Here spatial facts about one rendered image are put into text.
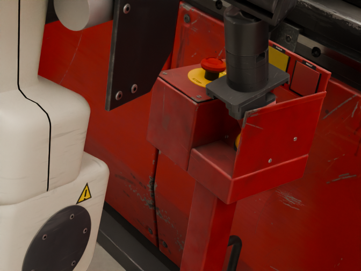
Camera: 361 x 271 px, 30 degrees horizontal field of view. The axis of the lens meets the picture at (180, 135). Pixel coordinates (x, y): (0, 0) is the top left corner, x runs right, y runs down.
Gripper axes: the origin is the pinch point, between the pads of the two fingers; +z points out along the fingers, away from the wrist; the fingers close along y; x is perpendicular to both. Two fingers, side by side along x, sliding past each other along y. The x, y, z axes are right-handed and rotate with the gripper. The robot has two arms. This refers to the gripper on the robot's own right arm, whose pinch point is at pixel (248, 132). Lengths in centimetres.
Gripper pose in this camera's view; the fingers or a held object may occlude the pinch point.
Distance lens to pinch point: 98.1
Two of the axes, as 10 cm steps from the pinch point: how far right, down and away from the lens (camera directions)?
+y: 7.9, -4.3, 4.3
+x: -6.0, -4.6, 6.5
